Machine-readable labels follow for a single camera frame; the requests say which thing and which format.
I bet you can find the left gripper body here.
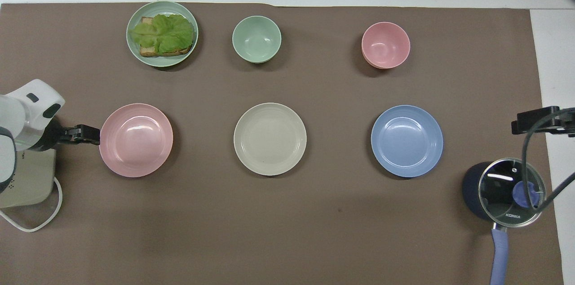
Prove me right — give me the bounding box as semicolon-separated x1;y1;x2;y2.
31;116;73;152

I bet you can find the beige appliance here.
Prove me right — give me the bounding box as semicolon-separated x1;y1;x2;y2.
0;147;58;209

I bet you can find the pink plate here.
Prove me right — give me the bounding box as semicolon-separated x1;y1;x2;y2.
99;103;174;178

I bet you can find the green plate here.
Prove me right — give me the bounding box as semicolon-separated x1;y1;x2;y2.
126;1;199;68

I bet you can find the toast slice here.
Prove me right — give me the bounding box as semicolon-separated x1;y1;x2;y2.
139;16;194;58

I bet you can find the green lettuce leaf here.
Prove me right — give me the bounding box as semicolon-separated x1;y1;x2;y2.
130;13;195;54

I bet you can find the beige plate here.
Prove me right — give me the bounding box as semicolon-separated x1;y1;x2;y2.
233;102;308;177

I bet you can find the green bowl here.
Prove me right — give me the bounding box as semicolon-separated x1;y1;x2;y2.
232;15;282;64

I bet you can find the pink bowl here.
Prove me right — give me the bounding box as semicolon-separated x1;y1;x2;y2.
361;22;411;70

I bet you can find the blue plate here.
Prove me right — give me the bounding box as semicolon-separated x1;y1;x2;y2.
371;105;444;178

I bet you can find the glass pot lid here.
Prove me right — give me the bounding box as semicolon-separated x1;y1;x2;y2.
478;157;547;228

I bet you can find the white cable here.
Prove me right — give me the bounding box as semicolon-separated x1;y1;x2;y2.
0;177;63;233

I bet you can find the dark blue pot lavender handle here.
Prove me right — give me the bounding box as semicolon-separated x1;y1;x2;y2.
462;161;547;285

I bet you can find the black cable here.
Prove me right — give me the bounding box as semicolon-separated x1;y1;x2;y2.
521;107;575;212

